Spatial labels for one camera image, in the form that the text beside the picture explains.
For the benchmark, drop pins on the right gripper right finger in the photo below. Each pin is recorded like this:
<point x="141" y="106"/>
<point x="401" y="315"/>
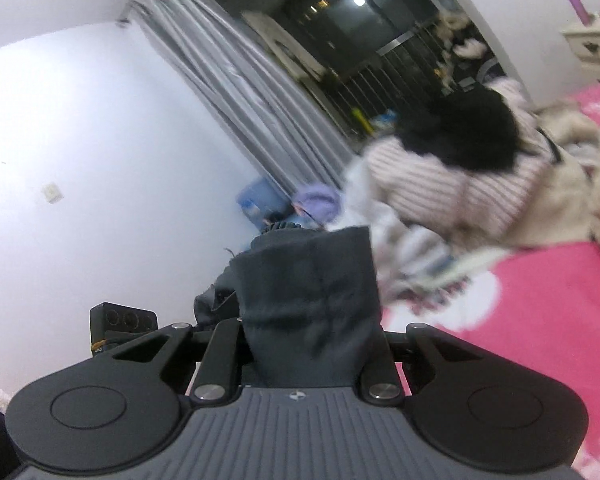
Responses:
<point x="380" y="383"/>

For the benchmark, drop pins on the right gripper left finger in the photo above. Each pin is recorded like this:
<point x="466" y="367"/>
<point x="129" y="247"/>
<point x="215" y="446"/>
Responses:
<point x="218" y="358"/>

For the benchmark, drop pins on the dark grey sweatpants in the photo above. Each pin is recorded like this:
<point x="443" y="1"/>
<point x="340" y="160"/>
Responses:
<point x="308" y="302"/>

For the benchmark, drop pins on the white garment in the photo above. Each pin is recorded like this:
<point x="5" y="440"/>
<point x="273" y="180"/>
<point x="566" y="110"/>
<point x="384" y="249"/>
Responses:
<point x="412" y="263"/>

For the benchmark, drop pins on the blue water jug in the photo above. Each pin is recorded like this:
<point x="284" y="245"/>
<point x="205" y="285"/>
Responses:
<point x="262" y="203"/>

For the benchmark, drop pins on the purple garment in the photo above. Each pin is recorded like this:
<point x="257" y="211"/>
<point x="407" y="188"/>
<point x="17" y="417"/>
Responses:
<point x="318" y="201"/>

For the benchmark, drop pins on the pink floral blanket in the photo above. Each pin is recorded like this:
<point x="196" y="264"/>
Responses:
<point x="545" y="315"/>

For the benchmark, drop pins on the pink white knit sweater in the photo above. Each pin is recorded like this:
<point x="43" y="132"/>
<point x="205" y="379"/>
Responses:
<point x="455" y="202"/>

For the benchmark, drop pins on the grey curtain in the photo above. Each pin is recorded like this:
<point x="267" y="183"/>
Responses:
<point x="268" y="116"/>

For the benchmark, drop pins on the beige coat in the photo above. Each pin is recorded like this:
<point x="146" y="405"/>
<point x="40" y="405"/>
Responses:
<point x="565" y="208"/>

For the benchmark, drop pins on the black garment on pile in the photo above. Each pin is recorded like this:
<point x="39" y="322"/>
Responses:
<point x="473" y="130"/>

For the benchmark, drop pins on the white bedside cabinet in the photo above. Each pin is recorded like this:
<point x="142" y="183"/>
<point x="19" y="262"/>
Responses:
<point x="584" y="43"/>

